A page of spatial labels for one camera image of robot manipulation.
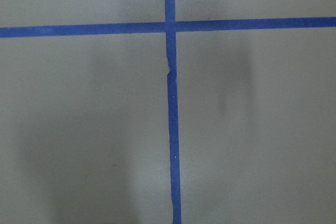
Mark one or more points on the blue tape line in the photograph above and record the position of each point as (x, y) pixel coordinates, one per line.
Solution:
(173, 129)

